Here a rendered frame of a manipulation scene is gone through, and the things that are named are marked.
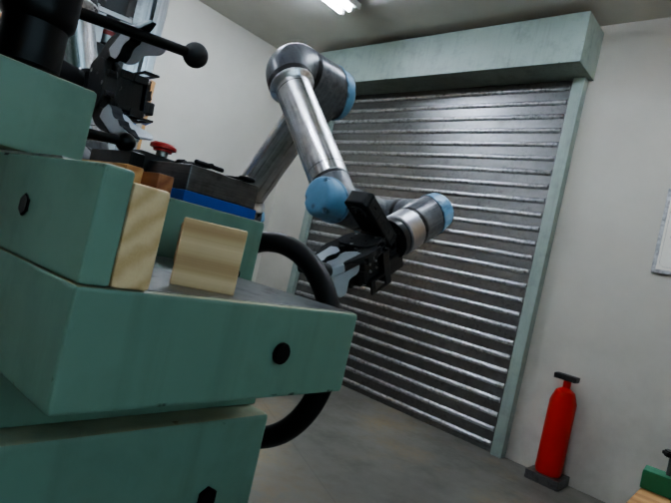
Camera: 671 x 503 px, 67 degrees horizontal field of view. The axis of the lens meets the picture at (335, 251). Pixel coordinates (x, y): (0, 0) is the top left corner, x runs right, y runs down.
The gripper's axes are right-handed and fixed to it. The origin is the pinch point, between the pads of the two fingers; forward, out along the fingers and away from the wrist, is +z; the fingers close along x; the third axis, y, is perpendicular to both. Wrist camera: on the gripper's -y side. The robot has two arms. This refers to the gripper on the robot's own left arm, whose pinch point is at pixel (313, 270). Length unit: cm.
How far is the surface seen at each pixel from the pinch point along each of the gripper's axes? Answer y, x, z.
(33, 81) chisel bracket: -30.2, -1.6, 29.3
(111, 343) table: -19, -27, 39
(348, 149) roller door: 58, 235, -281
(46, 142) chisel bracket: -25.3, -1.7, 29.9
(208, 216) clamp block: -14.8, -3.8, 17.4
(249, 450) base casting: -0.9, -20.5, 29.0
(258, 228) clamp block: -11.3, -3.8, 11.2
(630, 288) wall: 115, 5, -238
